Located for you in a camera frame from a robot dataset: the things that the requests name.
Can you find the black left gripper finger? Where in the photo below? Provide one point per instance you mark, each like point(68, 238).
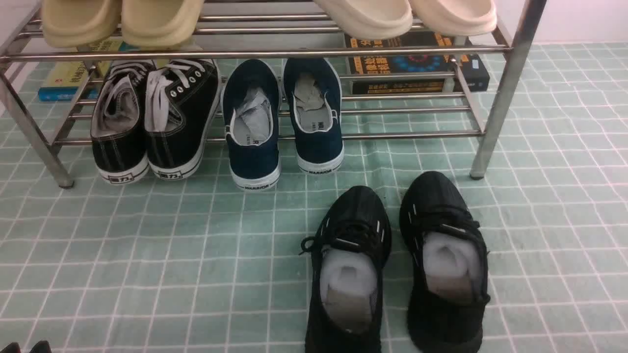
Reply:
point(13, 347)

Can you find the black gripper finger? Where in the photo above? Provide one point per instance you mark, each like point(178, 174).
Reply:
point(42, 346)

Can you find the black canvas sneaker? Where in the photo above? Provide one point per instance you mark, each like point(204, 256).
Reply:
point(117, 125)
point(180, 102)

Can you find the stainless steel shoe rack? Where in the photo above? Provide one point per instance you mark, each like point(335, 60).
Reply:
point(515, 52)

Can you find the yellow and blue book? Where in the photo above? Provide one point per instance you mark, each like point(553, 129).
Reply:
point(65, 78)

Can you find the left black knit sneaker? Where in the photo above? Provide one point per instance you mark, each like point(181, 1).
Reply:
point(348, 254)

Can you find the black knit sneaker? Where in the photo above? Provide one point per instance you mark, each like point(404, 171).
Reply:
point(348, 254)
point(450, 267)

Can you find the left navy slip-on shoe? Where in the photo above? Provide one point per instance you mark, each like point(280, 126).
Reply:
point(251, 102)

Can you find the navy slip-on shoe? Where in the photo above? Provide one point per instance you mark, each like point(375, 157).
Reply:
point(313, 92)
point(251, 102)

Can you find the left tan foam slipper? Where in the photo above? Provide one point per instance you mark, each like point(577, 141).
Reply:
point(73, 23)

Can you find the tan foam slipper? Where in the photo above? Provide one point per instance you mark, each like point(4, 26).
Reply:
point(73, 23)
point(159, 23)

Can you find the right navy slip-on shoe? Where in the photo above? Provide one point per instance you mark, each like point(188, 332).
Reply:
point(313, 92)

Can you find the right black knit sneaker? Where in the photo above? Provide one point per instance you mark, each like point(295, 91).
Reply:
point(450, 267)

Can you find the left cream foam slipper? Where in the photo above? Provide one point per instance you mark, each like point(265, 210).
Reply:
point(370, 19)

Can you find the cream foam slipper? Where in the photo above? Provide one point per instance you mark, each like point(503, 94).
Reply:
point(457, 17)
point(370, 19)

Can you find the black book with orange text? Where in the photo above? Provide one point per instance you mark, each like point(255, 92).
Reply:
point(471, 65)

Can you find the right cream foam slipper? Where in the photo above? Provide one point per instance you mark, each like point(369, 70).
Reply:
point(457, 17)

